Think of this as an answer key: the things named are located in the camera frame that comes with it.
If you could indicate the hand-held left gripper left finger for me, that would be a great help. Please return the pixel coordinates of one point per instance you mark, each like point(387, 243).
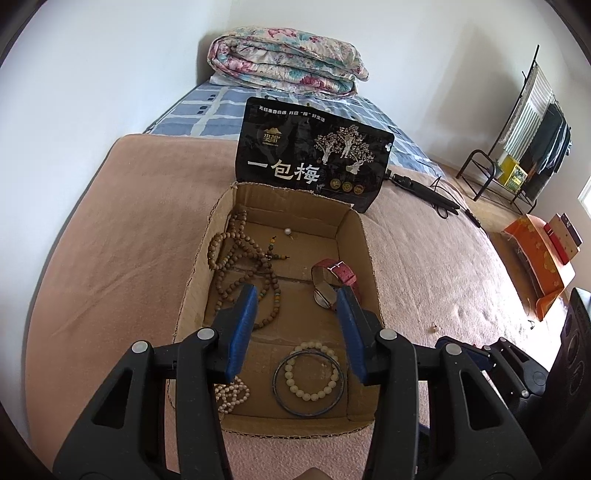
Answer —
point(240, 332)

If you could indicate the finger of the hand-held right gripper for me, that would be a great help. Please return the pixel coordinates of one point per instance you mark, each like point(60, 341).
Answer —
point(519, 371)
point(478, 357)

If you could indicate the dark flat box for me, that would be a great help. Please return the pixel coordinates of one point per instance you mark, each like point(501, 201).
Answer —
point(570, 228)

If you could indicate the folded floral quilt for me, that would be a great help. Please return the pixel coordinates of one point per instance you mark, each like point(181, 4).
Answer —
point(286, 60)

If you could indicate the dark hanging clothes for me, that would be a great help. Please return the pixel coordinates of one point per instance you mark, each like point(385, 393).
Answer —
point(549, 147)

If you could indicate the dark thin bangle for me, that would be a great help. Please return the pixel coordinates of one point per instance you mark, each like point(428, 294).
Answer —
point(279, 397)

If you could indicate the orange cloth covered table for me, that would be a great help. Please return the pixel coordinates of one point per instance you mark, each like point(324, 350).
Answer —
point(535, 263)

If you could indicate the black snack bag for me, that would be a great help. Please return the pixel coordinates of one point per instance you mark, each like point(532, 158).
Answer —
point(295, 152)

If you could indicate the window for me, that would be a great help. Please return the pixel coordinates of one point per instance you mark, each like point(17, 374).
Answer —
point(586, 194)

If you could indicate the white pillow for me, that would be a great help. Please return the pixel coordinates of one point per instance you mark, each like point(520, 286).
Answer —
point(219, 81)

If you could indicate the black folded tripod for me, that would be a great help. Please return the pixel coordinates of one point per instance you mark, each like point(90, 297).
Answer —
point(429, 194)

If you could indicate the striped hanging cloth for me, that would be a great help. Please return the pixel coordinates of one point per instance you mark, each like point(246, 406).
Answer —
point(526, 110)

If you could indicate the tan and red box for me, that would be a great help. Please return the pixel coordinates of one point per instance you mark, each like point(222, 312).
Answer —
point(563, 247)

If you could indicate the pink blanket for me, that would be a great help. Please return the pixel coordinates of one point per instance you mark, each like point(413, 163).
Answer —
point(115, 240)

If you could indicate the yellow box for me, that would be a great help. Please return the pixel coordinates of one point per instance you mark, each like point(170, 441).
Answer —
point(513, 173)

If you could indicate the black metal clothes rack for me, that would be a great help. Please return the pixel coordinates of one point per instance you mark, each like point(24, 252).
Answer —
point(480, 159)

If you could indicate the cardboard box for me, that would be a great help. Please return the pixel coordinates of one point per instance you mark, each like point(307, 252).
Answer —
point(300, 286)

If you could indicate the blue checked bed mattress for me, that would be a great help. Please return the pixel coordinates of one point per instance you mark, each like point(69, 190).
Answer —
point(207, 110)

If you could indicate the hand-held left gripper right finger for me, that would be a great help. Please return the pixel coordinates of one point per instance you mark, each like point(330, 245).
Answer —
point(351, 337)

